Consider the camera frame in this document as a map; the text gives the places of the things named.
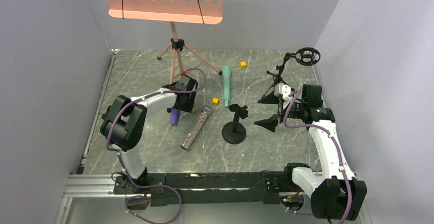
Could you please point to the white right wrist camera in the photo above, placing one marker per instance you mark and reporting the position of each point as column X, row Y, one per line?
column 282, row 92

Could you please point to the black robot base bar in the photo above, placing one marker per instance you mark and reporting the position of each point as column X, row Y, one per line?
column 163, row 189

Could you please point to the teal green microphone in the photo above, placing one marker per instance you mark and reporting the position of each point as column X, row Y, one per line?
column 226, row 73

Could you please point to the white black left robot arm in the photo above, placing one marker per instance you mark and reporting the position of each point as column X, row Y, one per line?
column 124, row 120

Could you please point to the black round-base microphone stand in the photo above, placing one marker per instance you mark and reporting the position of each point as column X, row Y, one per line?
column 234, row 132

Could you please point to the aluminium table edge rail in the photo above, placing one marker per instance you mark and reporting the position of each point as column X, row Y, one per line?
column 84, row 158

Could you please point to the black tripod shock-mount stand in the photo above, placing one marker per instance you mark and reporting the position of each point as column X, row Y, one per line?
column 307, row 56

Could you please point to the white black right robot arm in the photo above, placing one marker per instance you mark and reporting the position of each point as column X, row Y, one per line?
column 336, row 194

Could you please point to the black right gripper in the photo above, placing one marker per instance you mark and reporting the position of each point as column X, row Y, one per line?
column 280, row 108

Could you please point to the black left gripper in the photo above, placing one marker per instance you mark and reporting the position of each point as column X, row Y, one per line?
column 185, row 103

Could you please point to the purple microphone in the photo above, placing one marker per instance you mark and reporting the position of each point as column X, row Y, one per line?
column 174, row 116

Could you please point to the yellow cube at back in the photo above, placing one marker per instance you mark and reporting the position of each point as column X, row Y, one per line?
column 243, row 64

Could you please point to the yellow cube near teal microphone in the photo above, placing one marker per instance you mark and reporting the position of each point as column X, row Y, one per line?
column 215, row 101

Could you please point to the pink music stand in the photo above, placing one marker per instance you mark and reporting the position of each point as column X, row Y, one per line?
column 206, row 12

